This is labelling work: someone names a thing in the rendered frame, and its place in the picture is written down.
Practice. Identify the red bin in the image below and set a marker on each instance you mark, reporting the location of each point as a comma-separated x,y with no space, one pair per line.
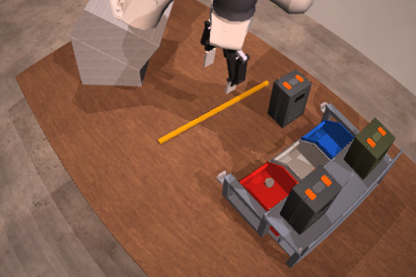
268,197

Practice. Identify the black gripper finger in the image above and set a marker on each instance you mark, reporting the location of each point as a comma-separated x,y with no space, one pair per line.
209,54
239,68

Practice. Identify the orange long bar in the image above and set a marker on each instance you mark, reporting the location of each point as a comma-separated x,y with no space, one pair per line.
212,112

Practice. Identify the blue open bin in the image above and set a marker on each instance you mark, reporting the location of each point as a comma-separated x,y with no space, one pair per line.
331,137

